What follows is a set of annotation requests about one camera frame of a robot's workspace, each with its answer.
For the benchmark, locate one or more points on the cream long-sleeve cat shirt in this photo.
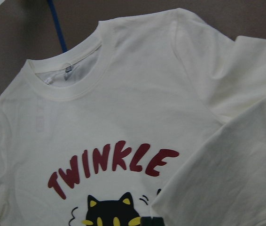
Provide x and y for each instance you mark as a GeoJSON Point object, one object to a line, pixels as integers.
{"type": "Point", "coordinates": [159, 113]}

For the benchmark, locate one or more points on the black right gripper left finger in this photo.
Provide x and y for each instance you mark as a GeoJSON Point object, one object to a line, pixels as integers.
{"type": "Point", "coordinates": [146, 220]}

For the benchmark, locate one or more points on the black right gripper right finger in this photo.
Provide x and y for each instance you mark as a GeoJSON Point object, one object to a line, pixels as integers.
{"type": "Point", "coordinates": [158, 220]}

